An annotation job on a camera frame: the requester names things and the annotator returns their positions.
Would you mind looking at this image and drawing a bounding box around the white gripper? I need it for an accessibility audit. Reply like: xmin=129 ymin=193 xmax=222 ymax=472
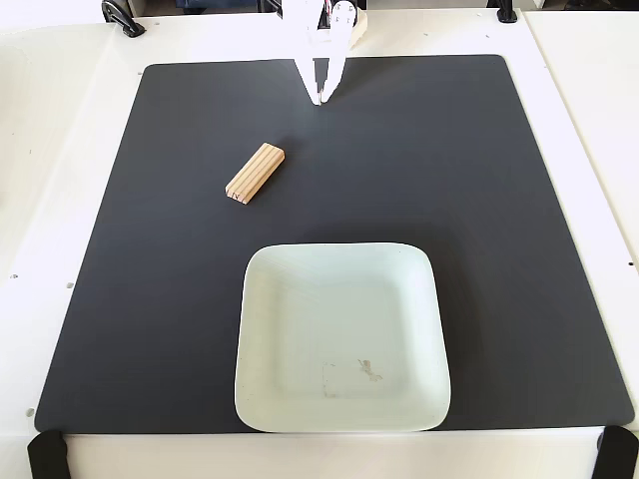
xmin=282 ymin=0 xmax=359 ymax=107

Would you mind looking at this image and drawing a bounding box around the grooved wooden block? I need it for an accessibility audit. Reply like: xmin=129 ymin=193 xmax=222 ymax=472
xmin=224 ymin=142 xmax=287 ymax=207

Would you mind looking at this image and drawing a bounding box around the cream robot base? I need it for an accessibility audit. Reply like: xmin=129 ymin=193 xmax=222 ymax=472
xmin=348 ymin=11 xmax=369 ymax=51

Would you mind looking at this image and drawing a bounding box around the pale green square plate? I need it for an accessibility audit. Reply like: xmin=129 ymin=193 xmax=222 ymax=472
xmin=233 ymin=241 xmax=452 ymax=434

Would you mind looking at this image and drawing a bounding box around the black rubber mat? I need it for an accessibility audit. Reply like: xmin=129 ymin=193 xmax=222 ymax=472
xmin=33 ymin=53 xmax=635 ymax=434

